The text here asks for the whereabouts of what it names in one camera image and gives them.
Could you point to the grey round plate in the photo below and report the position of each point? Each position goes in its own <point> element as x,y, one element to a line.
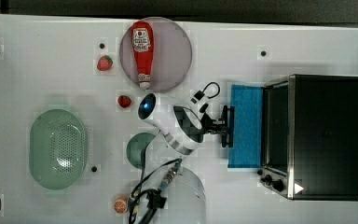
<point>172,55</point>

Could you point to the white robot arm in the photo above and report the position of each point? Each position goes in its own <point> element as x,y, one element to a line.
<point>170,192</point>

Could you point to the green mug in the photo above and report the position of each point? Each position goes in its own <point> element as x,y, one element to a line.
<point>136,147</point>

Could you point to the orange slice toy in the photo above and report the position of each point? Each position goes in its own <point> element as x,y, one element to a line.
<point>120,205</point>

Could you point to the green perforated colander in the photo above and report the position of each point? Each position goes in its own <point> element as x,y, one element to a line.
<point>58,149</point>

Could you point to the blue glass oven door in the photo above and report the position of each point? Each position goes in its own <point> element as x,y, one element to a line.
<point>247,127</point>

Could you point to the dark red strawberry toy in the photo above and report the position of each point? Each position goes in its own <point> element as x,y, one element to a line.
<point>124,101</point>

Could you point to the red ketchup bottle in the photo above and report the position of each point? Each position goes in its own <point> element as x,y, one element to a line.
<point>142,41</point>

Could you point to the black toaster oven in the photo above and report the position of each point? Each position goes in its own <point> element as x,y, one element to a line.
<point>309,148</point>

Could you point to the pale red strawberry toy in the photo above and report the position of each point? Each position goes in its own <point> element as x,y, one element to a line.
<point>105,63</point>

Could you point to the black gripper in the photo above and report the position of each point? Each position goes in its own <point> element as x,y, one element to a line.
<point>209,125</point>

